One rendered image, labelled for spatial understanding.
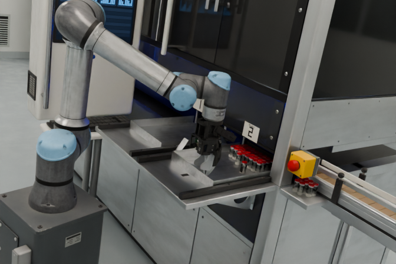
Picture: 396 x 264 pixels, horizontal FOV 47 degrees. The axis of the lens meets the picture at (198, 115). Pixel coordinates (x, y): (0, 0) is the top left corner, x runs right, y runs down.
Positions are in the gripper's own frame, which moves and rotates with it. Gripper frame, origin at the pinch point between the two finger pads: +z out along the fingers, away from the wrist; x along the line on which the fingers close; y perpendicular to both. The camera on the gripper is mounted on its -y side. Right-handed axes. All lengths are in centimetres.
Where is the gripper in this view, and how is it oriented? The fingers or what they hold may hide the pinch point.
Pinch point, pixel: (207, 171)
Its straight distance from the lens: 159.0
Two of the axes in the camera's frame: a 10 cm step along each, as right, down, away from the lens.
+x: 5.8, 3.3, -7.4
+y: -8.0, 0.6, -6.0
